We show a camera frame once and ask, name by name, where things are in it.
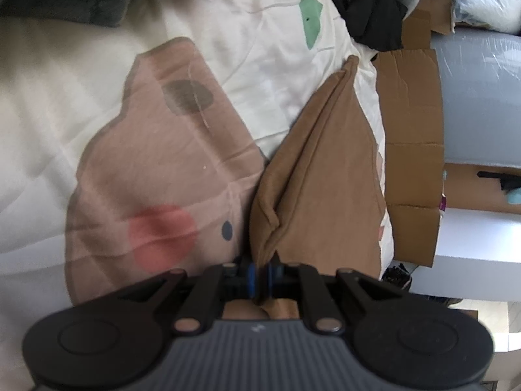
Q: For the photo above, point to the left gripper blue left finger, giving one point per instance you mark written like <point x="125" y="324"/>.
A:
<point x="181" y="303"/>

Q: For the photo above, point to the brown printed t-shirt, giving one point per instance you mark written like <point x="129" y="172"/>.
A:
<point x="320" y="201"/>

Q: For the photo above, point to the black knit garment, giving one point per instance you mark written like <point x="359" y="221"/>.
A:
<point x="398" y="276"/>

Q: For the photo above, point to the black clothes pile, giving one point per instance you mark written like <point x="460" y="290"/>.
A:
<point x="378" y="24"/>

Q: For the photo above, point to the hanging black garment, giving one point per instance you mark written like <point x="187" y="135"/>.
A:
<point x="508" y="182"/>

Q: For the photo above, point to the grey cabinet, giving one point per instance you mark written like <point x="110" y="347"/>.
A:
<point x="480" y="80"/>

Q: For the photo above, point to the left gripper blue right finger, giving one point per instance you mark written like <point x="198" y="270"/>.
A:
<point x="338" y="303"/>

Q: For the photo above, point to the cream bear print duvet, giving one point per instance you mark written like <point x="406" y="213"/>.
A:
<point x="131" y="150"/>

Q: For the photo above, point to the brown cardboard sheet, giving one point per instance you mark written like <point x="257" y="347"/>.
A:
<point x="411" y="102"/>

